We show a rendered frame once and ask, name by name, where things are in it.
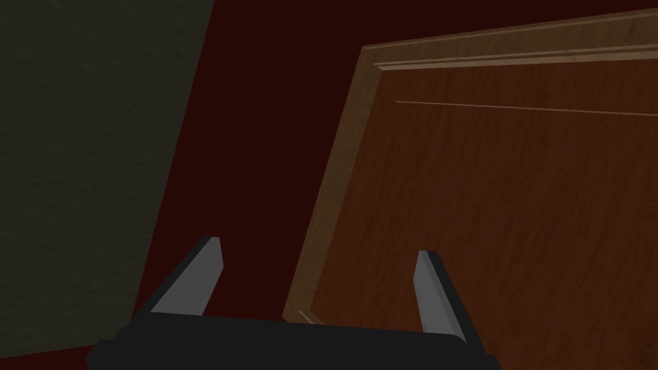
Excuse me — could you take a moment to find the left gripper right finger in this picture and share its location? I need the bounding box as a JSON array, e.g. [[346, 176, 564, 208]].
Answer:
[[413, 250, 482, 344]]

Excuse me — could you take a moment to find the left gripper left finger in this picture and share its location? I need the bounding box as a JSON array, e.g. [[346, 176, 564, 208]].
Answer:
[[132, 236, 224, 319]]

